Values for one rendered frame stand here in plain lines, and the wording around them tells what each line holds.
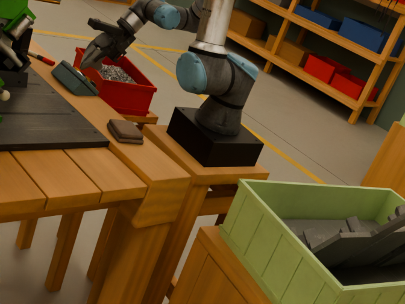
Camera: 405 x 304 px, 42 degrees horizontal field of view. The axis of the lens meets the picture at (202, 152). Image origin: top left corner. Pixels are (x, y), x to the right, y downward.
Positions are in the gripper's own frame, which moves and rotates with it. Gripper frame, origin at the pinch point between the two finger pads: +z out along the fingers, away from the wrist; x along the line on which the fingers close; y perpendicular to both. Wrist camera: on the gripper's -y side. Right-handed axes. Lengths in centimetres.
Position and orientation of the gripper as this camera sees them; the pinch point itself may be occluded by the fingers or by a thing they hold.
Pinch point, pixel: (81, 64)
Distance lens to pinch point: 182.9
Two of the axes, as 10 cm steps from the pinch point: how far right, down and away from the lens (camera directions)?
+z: -6.8, 7.3, -1.0
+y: 3.8, 4.6, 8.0
